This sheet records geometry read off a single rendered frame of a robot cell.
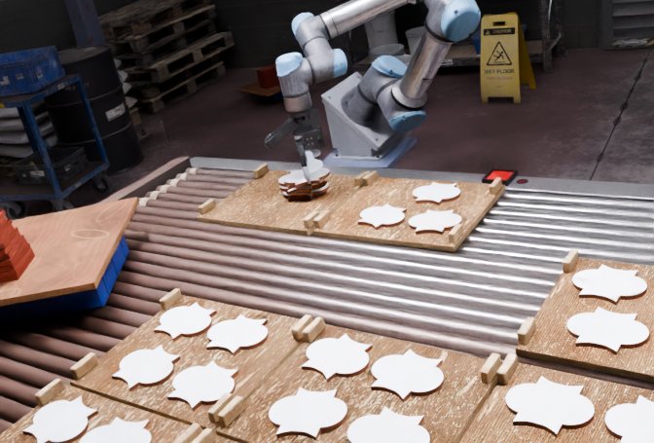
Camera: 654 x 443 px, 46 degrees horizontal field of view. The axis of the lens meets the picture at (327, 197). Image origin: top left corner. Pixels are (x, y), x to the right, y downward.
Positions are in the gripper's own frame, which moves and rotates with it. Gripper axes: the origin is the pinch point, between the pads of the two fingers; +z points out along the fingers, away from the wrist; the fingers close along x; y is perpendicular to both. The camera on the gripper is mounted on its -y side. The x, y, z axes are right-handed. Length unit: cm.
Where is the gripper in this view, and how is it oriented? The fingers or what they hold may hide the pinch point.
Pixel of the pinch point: (306, 174)
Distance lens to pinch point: 223.9
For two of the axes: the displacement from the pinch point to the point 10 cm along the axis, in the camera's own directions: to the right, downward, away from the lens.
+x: -0.7, -3.9, 9.2
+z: 1.9, 9.0, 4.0
